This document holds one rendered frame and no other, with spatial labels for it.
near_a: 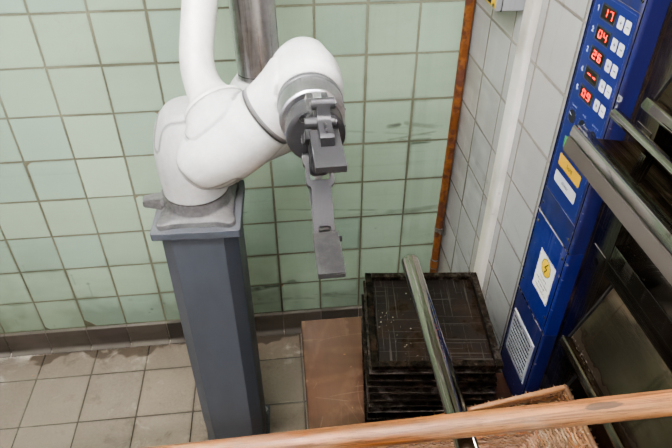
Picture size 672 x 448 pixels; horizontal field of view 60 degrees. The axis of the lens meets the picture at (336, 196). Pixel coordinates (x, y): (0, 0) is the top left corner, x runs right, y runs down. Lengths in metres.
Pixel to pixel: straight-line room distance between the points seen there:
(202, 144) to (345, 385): 0.88
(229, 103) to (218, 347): 0.94
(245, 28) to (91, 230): 1.11
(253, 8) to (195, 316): 0.79
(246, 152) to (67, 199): 1.31
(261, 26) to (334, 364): 0.88
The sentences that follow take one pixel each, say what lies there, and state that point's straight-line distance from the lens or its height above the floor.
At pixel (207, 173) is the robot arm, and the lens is 0.88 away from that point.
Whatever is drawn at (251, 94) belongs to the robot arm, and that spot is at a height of 1.48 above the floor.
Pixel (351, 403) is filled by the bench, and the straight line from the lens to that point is 1.53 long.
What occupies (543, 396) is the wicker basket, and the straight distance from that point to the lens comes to 1.31.
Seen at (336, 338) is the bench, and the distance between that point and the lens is 1.66.
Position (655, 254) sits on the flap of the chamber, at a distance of 0.77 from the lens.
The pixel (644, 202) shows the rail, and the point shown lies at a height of 1.43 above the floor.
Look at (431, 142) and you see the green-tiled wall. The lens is 1.96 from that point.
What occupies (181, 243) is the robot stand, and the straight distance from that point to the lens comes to 1.41.
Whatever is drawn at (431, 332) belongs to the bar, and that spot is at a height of 1.17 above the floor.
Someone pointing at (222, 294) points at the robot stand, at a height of 0.78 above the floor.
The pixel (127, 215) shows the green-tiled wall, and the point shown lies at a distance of 2.09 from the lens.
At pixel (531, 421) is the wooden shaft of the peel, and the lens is 0.79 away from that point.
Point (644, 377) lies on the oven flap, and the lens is 1.14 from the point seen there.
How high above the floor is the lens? 1.85
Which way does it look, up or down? 36 degrees down
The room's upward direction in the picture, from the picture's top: straight up
